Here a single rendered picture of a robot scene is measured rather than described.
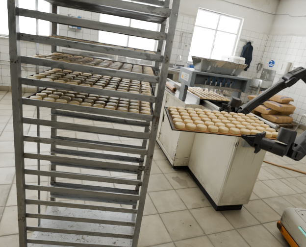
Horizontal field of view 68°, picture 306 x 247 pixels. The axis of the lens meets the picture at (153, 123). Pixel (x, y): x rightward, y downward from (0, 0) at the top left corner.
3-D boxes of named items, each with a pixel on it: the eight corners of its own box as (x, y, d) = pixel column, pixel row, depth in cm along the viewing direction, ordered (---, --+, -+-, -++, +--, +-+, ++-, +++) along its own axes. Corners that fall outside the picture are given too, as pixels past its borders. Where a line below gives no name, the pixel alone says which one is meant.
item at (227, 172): (185, 171, 273) (202, 99, 243) (210, 171, 283) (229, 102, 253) (214, 213, 210) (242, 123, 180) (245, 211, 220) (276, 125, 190)
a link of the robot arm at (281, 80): (299, 82, 144) (291, 77, 153) (294, 75, 142) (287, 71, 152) (240, 122, 159) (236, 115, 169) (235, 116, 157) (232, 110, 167)
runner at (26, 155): (149, 168, 118) (150, 163, 117) (149, 171, 115) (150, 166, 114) (20, 154, 112) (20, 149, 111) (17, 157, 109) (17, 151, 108)
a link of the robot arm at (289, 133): (302, 160, 101) (288, 153, 109) (312, 136, 99) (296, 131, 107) (280, 155, 98) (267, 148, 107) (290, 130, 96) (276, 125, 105)
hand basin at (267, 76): (277, 103, 612) (292, 62, 576) (267, 103, 597) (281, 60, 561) (250, 94, 698) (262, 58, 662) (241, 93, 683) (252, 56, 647)
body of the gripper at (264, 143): (252, 152, 108) (268, 159, 104) (258, 132, 105) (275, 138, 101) (256, 149, 113) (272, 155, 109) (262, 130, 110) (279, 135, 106)
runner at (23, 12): (171, 41, 97) (172, 34, 96) (172, 41, 95) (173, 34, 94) (15, 15, 91) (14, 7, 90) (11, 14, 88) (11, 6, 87)
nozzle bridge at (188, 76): (174, 95, 268) (180, 66, 257) (227, 101, 289) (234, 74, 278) (185, 103, 238) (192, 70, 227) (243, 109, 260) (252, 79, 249)
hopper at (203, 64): (188, 67, 257) (190, 55, 253) (230, 73, 274) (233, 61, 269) (198, 71, 232) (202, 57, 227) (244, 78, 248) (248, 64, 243)
